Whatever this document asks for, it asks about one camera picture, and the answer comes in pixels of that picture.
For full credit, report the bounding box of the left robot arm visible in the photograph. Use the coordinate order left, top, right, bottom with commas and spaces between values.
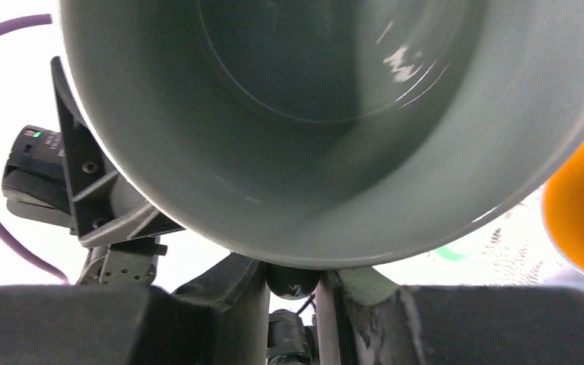
2, 57, 182, 284

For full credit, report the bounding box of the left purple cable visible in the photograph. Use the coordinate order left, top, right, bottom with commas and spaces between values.
0, 13, 71, 286

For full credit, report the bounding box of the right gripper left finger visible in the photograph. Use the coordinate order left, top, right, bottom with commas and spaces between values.
0, 254, 269, 364

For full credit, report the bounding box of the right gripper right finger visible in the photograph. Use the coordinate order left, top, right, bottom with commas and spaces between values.
316, 268, 584, 364

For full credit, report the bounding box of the grey metal cup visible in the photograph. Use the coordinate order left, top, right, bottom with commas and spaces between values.
53, 1, 584, 269

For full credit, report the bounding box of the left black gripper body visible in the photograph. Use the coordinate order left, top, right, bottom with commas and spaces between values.
72, 171, 184, 285

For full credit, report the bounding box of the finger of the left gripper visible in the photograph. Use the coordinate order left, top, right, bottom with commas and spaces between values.
50, 56, 117, 237

